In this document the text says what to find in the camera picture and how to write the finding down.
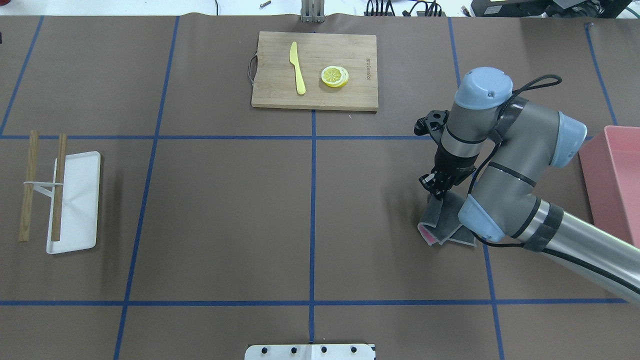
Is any wooden towel rack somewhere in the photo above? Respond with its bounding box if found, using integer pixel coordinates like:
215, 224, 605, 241
18, 130, 67, 243

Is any aluminium frame post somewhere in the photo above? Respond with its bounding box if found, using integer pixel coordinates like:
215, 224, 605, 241
300, 0, 326, 24

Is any white rectangular tray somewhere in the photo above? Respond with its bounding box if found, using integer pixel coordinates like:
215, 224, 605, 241
46, 151, 102, 255

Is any yellow plastic knife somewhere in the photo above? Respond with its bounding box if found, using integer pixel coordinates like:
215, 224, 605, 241
288, 41, 307, 96

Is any wooden cutting board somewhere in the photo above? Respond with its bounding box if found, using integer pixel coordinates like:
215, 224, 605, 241
251, 30, 379, 112

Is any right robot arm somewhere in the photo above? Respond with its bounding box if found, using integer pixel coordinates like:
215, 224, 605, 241
414, 67, 639, 304

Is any white pedestal column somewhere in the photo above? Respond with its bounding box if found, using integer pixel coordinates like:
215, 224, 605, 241
244, 343, 377, 360

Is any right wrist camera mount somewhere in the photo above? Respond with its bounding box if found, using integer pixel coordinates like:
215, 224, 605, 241
413, 110, 450, 146

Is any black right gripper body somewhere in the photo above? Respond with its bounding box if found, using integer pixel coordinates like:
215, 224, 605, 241
431, 146, 478, 186

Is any pink plastic bin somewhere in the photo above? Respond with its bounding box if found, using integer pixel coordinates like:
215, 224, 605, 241
579, 125, 640, 248

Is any yellow lemon slice toy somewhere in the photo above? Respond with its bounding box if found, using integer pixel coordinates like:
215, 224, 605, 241
320, 65, 350, 88

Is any grey cloth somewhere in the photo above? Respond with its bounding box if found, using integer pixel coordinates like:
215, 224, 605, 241
417, 191, 477, 248

